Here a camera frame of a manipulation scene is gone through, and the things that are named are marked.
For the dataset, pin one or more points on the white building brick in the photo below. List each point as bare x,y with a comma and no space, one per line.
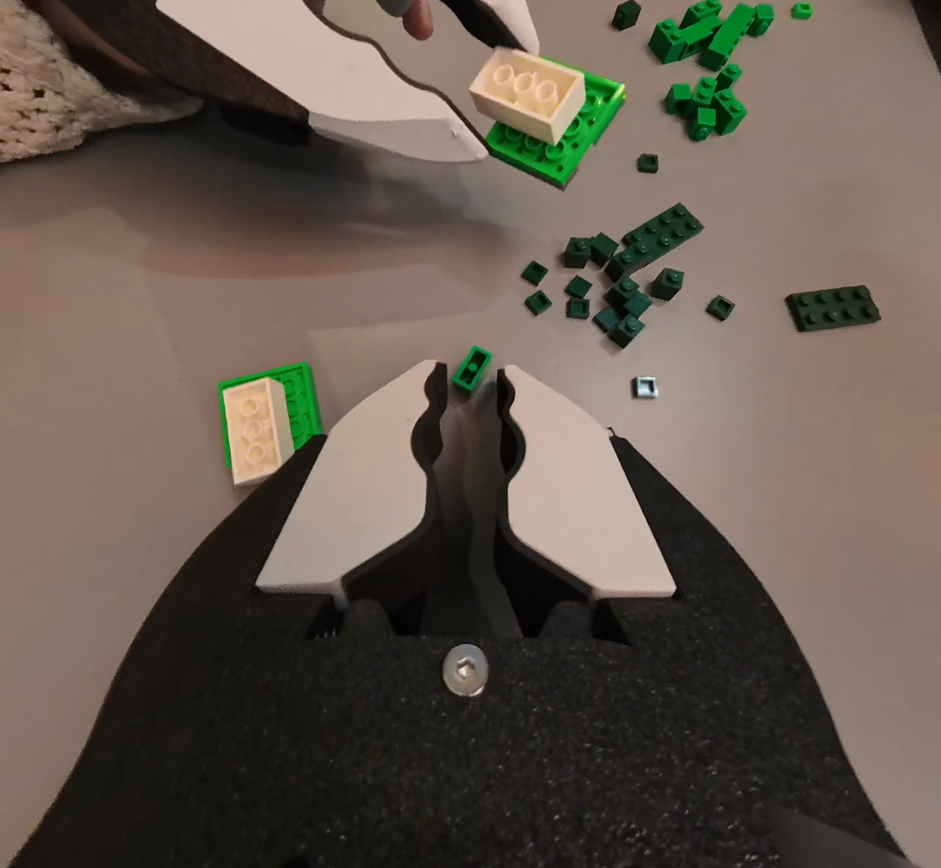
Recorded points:
254,434
526,100

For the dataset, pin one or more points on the dark green eight-stud plate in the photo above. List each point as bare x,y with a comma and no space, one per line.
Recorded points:
831,309

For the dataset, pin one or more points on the dark green cube brick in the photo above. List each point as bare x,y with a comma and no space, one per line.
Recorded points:
626,14

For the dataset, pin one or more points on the person's left forearm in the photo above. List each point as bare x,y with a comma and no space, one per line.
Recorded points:
44,96

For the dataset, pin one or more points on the small dark green piece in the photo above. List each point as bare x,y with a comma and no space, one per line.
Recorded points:
720,307
648,162

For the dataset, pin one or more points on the square bright green plate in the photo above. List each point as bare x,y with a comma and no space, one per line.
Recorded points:
301,398
544,162

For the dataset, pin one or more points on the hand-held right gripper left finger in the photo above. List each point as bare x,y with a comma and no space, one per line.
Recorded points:
353,493

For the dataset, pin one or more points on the small bright green piece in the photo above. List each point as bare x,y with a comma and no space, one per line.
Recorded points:
802,10

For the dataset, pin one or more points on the small green building brick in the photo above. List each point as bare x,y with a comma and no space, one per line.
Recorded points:
470,368

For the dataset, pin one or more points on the person's left hand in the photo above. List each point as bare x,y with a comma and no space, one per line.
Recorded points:
419,19

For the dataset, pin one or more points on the pile of bright green bricks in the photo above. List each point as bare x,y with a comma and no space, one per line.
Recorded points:
724,38

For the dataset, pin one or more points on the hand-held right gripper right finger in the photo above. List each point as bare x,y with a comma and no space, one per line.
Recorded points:
588,500

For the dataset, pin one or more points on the small light grey tile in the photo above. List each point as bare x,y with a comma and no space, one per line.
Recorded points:
645,387

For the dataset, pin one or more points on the pile of dark green bricks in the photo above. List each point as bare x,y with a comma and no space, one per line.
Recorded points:
647,243

